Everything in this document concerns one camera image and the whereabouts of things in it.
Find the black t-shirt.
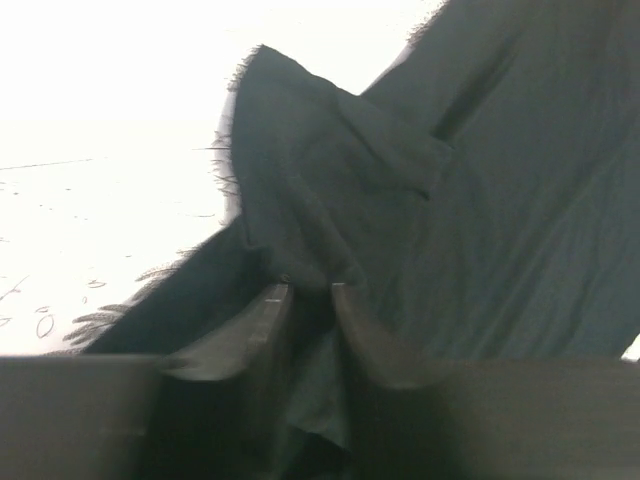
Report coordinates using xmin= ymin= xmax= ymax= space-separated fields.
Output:
xmin=87 ymin=1 xmax=639 ymax=479

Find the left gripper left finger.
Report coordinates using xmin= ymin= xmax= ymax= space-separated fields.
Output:
xmin=162 ymin=284 xmax=293 ymax=382

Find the floral patterned table mat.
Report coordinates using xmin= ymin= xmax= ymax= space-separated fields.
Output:
xmin=1 ymin=113 xmax=234 ymax=356

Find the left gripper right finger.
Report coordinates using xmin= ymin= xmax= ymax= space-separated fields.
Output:
xmin=332 ymin=283 xmax=450 ymax=390

